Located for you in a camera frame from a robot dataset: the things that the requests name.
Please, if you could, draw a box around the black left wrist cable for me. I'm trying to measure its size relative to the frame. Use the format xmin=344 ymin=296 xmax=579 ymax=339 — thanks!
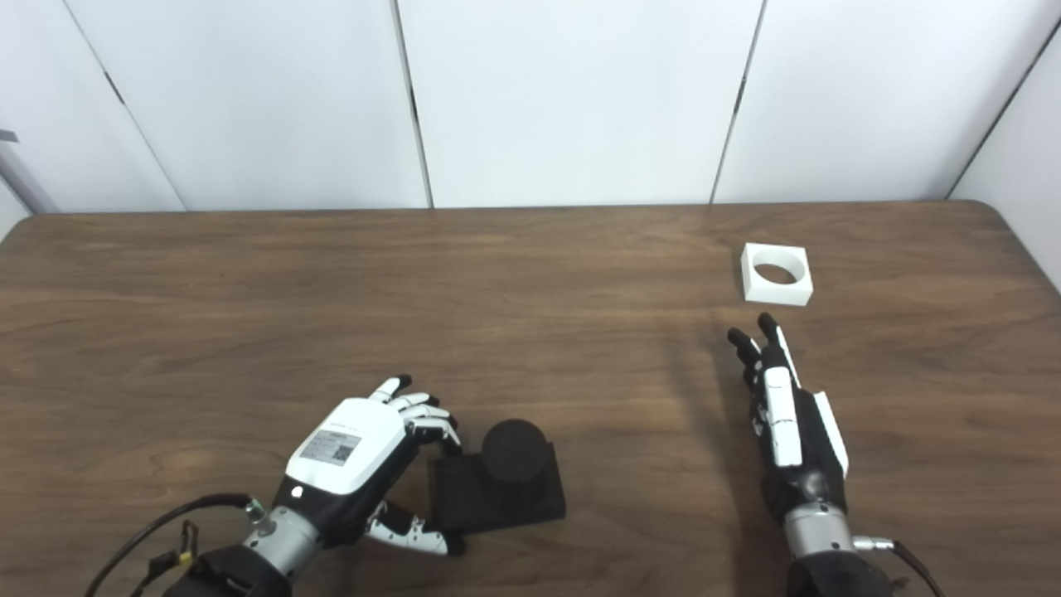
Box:
xmin=83 ymin=493 xmax=266 ymax=597

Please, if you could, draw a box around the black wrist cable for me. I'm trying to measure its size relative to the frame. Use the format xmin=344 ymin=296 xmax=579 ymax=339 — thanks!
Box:
xmin=83 ymin=493 xmax=266 ymax=597
xmin=854 ymin=536 xmax=946 ymax=597

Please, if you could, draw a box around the black peg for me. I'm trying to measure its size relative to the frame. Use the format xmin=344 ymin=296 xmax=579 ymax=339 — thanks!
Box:
xmin=427 ymin=419 xmax=567 ymax=533

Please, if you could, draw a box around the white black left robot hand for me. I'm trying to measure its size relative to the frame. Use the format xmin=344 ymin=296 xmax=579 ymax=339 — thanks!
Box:
xmin=269 ymin=375 xmax=465 ymax=556

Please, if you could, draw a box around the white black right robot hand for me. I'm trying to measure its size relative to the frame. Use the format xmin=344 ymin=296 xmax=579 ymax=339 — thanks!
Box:
xmin=728 ymin=312 xmax=850 ymax=525

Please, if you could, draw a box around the white square piece with hole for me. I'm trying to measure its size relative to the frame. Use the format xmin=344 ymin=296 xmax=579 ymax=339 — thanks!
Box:
xmin=739 ymin=242 xmax=814 ymax=306

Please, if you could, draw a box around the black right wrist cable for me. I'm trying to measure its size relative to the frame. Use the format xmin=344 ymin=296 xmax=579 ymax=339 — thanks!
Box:
xmin=854 ymin=536 xmax=946 ymax=597

